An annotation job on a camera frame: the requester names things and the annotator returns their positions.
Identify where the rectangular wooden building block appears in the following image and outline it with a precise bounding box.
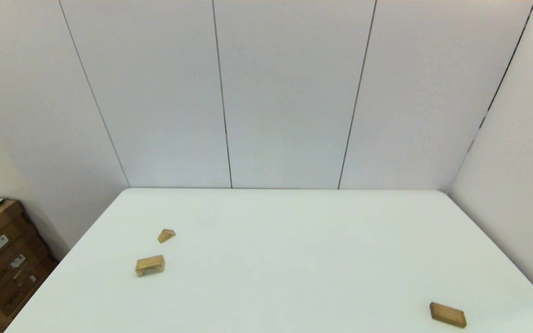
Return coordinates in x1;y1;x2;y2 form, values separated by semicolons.
429;302;467;329

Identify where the arched wooden building block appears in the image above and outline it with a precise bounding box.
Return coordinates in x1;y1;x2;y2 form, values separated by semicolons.
135;255;165;277

